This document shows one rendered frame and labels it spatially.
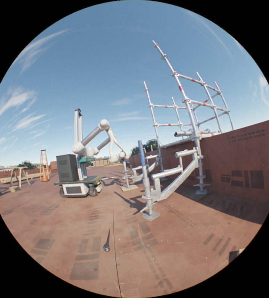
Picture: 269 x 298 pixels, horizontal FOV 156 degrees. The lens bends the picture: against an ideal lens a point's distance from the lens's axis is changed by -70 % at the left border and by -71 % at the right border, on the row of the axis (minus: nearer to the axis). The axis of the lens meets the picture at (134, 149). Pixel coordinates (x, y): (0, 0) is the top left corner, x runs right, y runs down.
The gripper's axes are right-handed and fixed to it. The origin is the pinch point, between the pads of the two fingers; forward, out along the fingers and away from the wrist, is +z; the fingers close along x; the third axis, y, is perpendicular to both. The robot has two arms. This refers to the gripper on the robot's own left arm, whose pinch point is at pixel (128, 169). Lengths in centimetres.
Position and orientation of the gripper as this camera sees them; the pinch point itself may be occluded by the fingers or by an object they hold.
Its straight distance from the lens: 203.4
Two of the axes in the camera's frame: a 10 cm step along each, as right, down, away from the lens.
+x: 7.5, -1.7, -6.4
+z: 1.6, 9.8, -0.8
